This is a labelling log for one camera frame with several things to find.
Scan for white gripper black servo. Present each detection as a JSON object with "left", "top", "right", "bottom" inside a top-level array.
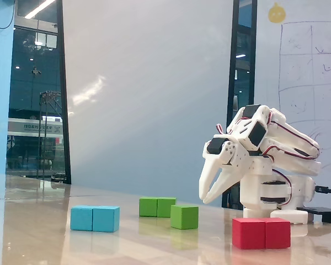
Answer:
[{"left": 199, "top": 134, "right": 250, "bottom": 204}]

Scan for small green cube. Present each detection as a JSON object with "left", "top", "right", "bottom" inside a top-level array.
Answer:
[{"left": 170, "top": 204, "right": 199, "bottom": 230}]

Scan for long red block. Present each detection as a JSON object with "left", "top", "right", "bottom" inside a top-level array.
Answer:
[{"left": 232, "top": 217, "right": 291, "bottom": 250}]

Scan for long green block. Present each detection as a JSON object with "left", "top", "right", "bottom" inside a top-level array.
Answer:
[{"left": 138, "top": 197, "right": 177, "bottom": 218}]

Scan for long blue block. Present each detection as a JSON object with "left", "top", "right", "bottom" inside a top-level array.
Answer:
[{"left": 70, "top": 205, "right": 120, "bottom": 233}]

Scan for flat black box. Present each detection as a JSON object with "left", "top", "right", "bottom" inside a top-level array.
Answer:
[{"left": 296, "top": 206, "right": 331, "bottom": 226}]

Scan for whiteboard with drawn grid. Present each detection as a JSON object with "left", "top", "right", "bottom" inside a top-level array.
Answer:
[{"left": 253, "top": 0, "right": 331, "bottom": 221}]

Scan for yellow round sticker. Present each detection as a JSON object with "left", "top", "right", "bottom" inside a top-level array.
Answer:
[{"left": 268, "top": 2, "right": 287, "bottom": 24}]

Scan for dark scaffold tower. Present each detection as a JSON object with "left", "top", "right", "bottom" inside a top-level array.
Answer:
[{"left": 36, "top": 90, "right": 63, "bottom": 180}]

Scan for red black servo cable loop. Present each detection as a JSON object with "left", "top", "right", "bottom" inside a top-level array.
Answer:
[{"left": 215, "top": 123, "right": 229, "bottom": 137}]

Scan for black plug cable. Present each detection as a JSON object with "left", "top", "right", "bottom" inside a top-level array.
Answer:
[{"left": 314, "top": 185, "right": 331, "bottom": 199}]

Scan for black window frame post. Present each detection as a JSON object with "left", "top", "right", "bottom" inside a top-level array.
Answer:
[
  {"left": 56, "top": 0, "right": 72, "bottom": 185},
  {"left": 221, "top": 0, "right": 258, "bottom": 209}
]

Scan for thin black hanging cable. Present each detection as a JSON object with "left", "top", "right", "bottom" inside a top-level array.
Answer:
[{"left": 0, "top": 0, "right": 18, "bottom": 29}]

